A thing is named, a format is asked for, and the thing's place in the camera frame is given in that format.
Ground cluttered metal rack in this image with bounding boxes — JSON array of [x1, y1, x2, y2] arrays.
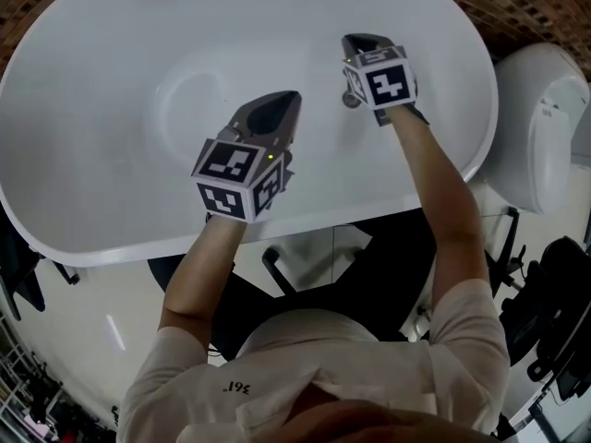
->
[[0, 320, 64, 443]]

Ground white toilet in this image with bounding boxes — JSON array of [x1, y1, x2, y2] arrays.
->
[[479, 42, 591, 216]]

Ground person's white shirt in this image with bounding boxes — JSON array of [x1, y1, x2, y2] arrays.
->
[[117, 309, 512, 443]]

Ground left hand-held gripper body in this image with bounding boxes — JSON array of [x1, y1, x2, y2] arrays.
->
[[191, 119, 296, 225]]

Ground white bathtub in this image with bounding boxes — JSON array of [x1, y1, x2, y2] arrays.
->
[[0, 0, 501, 268]]

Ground black office chair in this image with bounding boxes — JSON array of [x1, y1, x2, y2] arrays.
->
[[0, 210, 80, 323], [484, 208, 591, 405]]

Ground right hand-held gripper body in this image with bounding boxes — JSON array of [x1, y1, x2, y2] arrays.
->
[[341, 45, 431, 128]]

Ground person's black trousers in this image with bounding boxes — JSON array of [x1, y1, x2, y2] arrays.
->
[[146, 209, 440, 359]]

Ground person's left forearm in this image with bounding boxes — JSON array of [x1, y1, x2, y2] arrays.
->
[[158, 212, 248, 354]]

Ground person's chin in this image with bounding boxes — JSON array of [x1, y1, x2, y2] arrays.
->
[[276, 397, 500, 443]]

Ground person's right forearm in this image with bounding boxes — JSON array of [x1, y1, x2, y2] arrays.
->
[[389, 103, 491, 327]]

